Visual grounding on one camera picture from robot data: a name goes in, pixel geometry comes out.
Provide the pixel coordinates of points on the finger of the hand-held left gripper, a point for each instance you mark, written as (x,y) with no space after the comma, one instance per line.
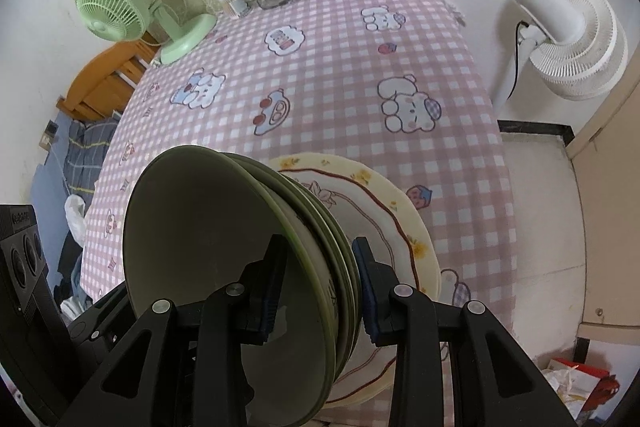
(100,332)

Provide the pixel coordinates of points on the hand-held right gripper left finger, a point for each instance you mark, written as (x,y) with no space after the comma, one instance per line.
(270,307)

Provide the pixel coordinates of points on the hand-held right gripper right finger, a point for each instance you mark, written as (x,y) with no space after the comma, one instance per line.
(367,292)

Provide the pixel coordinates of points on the green-grey bowl blue floral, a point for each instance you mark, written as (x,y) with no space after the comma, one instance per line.
(345,307)

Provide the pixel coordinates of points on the yellow scalloped floral plate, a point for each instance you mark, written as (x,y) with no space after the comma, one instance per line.
(390,192)

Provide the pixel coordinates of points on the yellow round floral plate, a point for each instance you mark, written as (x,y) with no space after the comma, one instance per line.
(365,399)

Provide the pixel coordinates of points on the pile of dark clothes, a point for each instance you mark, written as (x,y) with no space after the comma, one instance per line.
(70,277)

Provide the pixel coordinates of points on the white cloth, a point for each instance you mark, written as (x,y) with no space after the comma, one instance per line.
(77,217)

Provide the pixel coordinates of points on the grey plaid pillow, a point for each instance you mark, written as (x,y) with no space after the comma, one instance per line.
(85,147)

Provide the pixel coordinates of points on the wooden chair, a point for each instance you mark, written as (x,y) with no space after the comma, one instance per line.
(95,82)

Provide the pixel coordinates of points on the pink checked tablecloth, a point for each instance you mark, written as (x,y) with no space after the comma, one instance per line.
(340,82)

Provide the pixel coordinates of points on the red and white bag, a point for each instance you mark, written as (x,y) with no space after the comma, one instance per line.
(590,382)

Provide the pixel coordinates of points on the beige cabinet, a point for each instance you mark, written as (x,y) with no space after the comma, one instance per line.
(615,207)

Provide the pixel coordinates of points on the green desk fan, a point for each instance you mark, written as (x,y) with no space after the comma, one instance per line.
(107,4)

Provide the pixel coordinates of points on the cotton swab container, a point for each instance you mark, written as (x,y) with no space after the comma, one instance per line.
(235,4)

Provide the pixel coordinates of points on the white standing fan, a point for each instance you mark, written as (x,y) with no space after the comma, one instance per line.
(575,52)

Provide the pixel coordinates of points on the dark wall switch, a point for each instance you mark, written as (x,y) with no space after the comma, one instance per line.
(51,127)

